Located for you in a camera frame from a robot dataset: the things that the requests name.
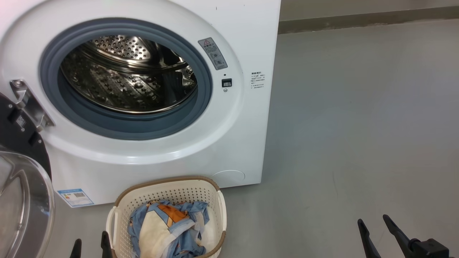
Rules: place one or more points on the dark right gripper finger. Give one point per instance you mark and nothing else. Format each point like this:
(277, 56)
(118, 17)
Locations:
(400, 234)
(368, 243)

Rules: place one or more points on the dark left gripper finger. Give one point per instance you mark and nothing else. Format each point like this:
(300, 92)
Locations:
(106, 247)
(76, 249)

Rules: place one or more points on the blue cartoon print clothes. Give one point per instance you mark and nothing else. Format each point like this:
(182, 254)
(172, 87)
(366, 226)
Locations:
(154, 229)

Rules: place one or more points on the black round glass washer door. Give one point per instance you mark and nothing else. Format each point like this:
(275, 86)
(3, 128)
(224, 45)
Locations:
(21, 200)

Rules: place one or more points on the cream perforated laundry basket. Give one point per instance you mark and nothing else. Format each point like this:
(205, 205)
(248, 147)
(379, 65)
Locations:
(200, 190)

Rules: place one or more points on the grey rubber door gasket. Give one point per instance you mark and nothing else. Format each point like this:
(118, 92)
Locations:
(125, 125)

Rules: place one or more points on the metal door hinge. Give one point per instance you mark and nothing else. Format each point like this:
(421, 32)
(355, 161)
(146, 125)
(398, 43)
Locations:
(30, 104)

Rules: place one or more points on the white washing machine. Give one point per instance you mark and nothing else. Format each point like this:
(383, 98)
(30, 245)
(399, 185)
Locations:
(233, 125)

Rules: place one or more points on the black door latch slot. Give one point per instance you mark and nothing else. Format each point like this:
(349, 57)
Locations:
(226, 82)

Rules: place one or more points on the blue energy label sticker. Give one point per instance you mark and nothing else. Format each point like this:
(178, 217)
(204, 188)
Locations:
(75, 197)

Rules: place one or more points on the round white filter cover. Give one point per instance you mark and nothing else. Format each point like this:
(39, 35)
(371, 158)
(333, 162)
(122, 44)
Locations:
(228, 177)

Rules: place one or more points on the steel washer drum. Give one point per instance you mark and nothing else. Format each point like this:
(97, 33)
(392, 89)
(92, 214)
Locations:
(107, 86)

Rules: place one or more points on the small printed text label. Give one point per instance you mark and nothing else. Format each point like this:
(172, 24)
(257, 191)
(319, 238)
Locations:
(257, 80)

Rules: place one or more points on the grey skirting board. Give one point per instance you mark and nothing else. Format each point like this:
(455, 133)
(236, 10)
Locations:
(358, 21)

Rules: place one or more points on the grey warning sticker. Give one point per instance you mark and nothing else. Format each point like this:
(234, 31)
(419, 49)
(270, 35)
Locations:
(213, 53)

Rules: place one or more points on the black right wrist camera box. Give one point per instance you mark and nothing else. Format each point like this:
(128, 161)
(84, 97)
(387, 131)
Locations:
(430, 249)

